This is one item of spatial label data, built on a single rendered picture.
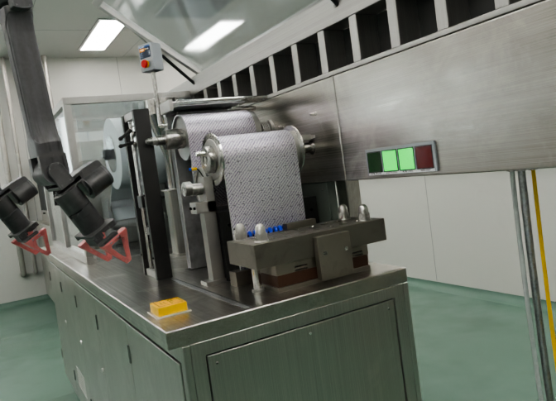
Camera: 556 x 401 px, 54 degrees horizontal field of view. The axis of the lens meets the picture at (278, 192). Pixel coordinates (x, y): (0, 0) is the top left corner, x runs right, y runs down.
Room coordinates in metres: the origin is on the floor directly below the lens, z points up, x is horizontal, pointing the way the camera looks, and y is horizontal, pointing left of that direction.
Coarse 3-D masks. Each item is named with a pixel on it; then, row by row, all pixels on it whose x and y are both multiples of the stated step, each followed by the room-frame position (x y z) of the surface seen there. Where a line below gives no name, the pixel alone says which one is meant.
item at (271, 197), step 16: (224, 176) 1.48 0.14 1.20; (240, 176) 1.50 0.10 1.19; (256, 176) 1.52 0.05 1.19; (272, 176) 1.55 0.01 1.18; (288, 176) 1.57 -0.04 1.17; (240, 192) 1.50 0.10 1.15; (256, 192) 1.52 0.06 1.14; (272, 192) 1.55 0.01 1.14; (288, 192) 1.57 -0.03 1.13; (240, 208) 1.49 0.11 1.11; (256, 208) 1.52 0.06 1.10; (272, 208) 1.54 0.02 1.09; (288, 208) 1.57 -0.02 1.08; (256, 224) 1.52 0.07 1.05; (272, 224) 1.54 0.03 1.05
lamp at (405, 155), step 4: (408, 148) 1.31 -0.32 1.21; (400, 152) 1.33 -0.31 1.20; (404, 152) 1.32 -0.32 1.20; (408, 152) 1.31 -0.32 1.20; (412, 152) 1.30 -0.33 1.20; (400, 156) 1.34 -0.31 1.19; (404, 156) 1.33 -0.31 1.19; (408, 156) 1.31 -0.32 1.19; (412, 156) 1.30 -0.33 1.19; (400, 160) 1.34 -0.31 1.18; (404, 160) 1.33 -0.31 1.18; (408, 160) 1.31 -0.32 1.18; (412, 160) 1.30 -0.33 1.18; (400, 164) 1.34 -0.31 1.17; (404, 164) 1.33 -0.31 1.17; (408, 164) 1.32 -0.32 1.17; (412, 164) 1.30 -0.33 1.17; (400, 168) 1.34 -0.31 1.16; (404, 168) 1.33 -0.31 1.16; (408, 168) 1.32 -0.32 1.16; (412, 168) 1.31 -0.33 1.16
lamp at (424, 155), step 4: (416, 148) 1.29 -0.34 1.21; (420, 148) 1.27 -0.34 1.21; (424, 148) 1.26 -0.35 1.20; (428, 148) 1.25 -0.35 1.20; (416, 152) 1.29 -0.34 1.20; (420, 152) 1.28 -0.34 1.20; (424, 152) 1.26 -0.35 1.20; (428, 152) 1.25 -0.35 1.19; (416, 156) 1.29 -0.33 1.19; (420, 156) 1.28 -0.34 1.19; (424, 156) 1.27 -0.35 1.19; (428, 156) 1.26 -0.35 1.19; (420, 160) 1.28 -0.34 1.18; (424, 160) 1.27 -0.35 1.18; (428, 160) 1.26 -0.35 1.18; (432, 160) 1.25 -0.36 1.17; (420, 164) 1.28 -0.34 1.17; (424, 164) 1.27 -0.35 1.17; (428, 164) 1.26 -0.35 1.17; (432, 164) 1.25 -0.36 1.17
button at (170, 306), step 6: (162, 300) 1.31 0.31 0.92; (168, 300) 1.30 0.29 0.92; (174, 300) 1.29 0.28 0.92; (180, 300) 1.28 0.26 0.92; (150, 306) 1.29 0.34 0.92; (156, 306) 1.25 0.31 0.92; (162, 306) 1.25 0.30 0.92; (168, 306) 1.25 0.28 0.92; (174, 306) 1.25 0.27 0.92; (180, 306) 1.26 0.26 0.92; (186, 306) 1.27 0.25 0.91; (156, 312) 1.25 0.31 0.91; (162, 312) 1.24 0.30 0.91; (168, 312) 1.25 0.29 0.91; (174, 312) 1.25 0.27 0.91
